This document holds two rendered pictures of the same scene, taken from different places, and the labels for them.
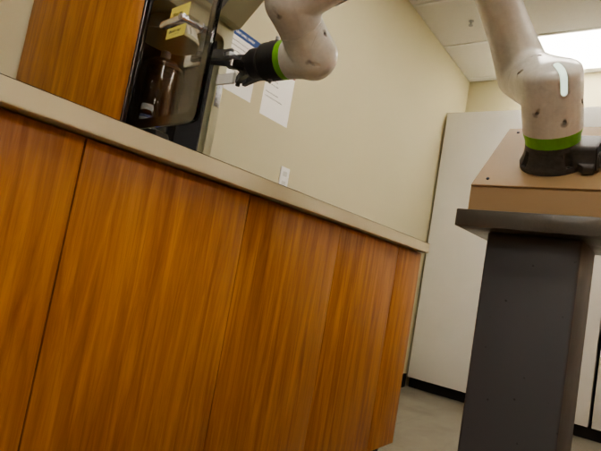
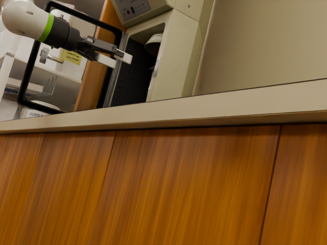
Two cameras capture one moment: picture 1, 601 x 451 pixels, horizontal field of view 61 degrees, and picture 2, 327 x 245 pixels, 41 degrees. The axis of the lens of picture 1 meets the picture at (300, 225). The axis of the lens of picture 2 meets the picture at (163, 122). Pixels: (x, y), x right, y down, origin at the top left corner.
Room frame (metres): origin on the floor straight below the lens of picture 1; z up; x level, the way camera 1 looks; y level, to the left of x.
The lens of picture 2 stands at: (2.04, -0.96, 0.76)
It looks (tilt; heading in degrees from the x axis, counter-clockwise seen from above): 11 degrees up; 112
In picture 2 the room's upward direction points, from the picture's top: 14 degrees clockwise
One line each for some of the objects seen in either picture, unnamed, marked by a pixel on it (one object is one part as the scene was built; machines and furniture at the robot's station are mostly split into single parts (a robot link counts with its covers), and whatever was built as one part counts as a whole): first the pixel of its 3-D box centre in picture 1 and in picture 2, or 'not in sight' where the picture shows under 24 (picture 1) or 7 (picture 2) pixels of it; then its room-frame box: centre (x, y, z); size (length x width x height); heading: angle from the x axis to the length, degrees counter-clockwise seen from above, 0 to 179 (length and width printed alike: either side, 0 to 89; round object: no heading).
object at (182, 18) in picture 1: (181, 25); not in sight; (1.04, 0.32, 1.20); 0.10 x 0.05 x 0.03; 47
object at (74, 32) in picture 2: (250, 64); (77, 42); (1.23, 0.19, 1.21); 0.09 x 0.08 x 0.07; 54
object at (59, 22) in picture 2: (275, 59); (56, 31); (1.18, 0.13, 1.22); 0.09 x 0.06 x 0.12; 144
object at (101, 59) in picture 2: not in sight; (106, 61); (1.26, 0.34, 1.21); 0.07 x 0.01 x 0.03; 54
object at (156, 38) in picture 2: not in sight; (169, 45); (1.43, 0.46, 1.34); 0.18 x 0.18 x 0.05
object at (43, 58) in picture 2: not in sight; (44, 55); (1.05, 0.27, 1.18); 0.02 x 0.02 x 0.06; 47
